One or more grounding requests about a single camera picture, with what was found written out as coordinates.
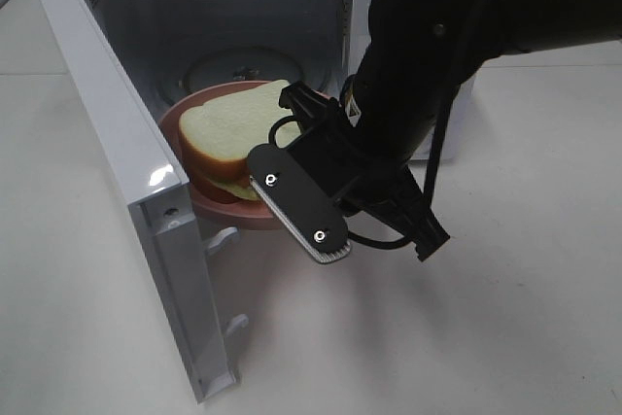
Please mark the pink plate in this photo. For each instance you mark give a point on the pink plate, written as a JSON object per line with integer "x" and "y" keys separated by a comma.
{"x": 253, "y": 215}

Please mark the sandwich with white bread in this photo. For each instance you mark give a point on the sandwich with white bread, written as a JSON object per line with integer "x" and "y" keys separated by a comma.
{"x": 217, "y": 136}

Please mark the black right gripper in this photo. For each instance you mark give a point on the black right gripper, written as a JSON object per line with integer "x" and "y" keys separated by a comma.
{"x": 322, "y": 177}

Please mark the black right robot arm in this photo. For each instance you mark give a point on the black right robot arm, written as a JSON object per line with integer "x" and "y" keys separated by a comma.
{"x": 420, "y": 53}

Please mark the white microwave oven body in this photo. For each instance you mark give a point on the white microwave oven body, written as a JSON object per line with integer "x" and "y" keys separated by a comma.
{"x": 157, "y": 40}

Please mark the glass microwave turntable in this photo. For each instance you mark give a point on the glass microwave turntable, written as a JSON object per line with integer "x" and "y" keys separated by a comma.
{"x": 240, "y": 64}

